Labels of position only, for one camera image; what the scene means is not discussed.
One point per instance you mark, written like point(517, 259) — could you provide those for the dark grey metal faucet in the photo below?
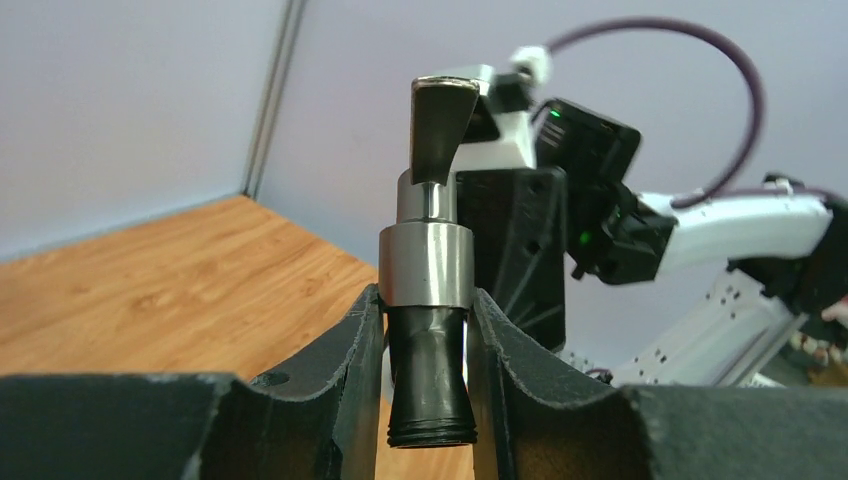
point(426, 275)

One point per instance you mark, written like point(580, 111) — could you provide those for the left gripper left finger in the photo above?
point(313, 416)

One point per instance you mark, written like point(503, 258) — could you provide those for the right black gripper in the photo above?
point(518, 218)

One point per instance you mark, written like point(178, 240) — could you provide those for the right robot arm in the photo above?
point(782, 247)

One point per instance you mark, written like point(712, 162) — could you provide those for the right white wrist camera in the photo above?
point(500, 134)

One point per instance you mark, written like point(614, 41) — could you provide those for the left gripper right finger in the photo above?
point(539, 418)

